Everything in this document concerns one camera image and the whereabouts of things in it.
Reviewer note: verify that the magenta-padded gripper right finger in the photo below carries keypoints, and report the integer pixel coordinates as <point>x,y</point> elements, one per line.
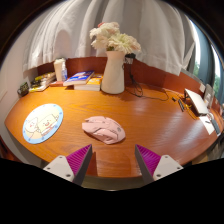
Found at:
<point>166,166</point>

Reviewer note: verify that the white curtain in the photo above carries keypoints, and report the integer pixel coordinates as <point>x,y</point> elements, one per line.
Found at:
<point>100,20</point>

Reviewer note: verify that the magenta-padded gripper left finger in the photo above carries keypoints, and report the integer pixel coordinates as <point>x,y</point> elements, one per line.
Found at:
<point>58,166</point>

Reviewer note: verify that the clear spray bottle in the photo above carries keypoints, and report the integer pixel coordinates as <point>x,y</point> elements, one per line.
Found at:
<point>64,74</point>

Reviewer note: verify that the white ceramic vase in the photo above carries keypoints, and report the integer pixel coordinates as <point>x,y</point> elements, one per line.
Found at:
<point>113,75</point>

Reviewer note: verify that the black power adapter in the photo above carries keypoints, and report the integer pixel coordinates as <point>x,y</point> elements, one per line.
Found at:
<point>130,58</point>

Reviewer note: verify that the yellow-cover book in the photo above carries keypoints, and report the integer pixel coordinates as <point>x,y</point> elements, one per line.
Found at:
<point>94,82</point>

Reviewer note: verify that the dark green mug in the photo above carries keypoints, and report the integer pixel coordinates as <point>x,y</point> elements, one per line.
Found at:
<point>23,89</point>

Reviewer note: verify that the round cartoon-print mouse pad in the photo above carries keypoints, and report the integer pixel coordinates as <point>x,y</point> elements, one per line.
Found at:
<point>42,123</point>

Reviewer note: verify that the small black bar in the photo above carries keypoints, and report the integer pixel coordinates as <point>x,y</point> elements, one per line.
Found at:
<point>181,105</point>

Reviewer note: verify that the yellow and white book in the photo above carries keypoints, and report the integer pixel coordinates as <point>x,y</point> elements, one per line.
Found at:
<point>38,88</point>

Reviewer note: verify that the pink computer mouse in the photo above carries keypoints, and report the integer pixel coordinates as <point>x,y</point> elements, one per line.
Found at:
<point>104,129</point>

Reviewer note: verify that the bunch of white flowers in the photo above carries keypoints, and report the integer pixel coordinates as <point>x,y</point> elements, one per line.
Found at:
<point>116,40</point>

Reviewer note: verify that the white laptop on stand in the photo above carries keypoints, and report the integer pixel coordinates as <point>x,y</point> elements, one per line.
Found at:
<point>197,101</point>

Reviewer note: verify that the blue-cover book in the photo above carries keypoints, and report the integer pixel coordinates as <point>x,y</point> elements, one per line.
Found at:
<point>78,77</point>

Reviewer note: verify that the white paper sheet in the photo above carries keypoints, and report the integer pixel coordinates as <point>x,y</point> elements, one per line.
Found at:
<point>208,125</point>

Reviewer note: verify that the red-brown flat book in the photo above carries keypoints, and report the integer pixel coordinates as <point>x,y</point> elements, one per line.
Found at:
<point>56,83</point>

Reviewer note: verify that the white lidded cup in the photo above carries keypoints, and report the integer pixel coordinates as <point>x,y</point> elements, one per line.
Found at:
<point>57,68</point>

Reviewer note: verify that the yellow and black book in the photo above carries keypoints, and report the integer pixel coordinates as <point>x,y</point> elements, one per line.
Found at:
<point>45,76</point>

